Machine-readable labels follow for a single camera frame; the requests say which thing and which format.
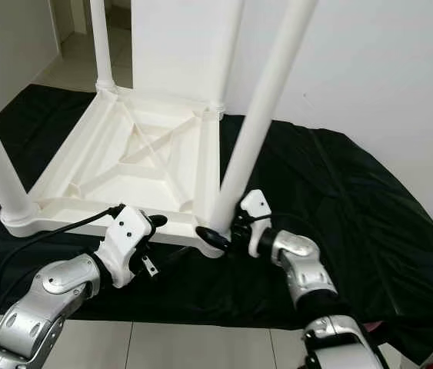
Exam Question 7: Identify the white door frame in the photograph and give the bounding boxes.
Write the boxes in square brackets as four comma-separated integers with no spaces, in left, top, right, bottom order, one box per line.
[51,0,91,39]

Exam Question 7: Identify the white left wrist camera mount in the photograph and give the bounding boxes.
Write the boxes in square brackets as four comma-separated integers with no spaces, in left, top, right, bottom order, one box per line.
[95,204,156,288]

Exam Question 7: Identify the white plastic table top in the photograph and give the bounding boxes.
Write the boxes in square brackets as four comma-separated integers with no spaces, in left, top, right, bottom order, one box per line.
[1,85,228,258]

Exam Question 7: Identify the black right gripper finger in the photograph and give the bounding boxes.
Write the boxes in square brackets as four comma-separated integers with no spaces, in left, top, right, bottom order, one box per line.
[194,225,231,251]

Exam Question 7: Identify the black table cloth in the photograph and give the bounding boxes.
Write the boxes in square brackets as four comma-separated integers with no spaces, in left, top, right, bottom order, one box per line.
[0,83,433,365]

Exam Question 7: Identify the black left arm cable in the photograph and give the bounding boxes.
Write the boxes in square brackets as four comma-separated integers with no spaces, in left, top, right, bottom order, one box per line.
[0,204,127,348]

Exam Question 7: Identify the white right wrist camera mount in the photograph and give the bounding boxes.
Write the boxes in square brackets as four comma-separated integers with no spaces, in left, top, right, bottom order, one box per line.
[238,189,274,256]

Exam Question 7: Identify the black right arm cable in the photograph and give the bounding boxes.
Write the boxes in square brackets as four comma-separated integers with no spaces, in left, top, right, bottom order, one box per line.
[241,214,277,227]

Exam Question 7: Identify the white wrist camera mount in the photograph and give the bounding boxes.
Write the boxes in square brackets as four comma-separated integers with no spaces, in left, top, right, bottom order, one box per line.
[238,189,274,256]
[95,204,156,288]

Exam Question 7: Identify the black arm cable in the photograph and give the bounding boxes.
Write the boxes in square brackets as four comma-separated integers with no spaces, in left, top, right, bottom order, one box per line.
[0,204,127,348]
[241,214,277,227]

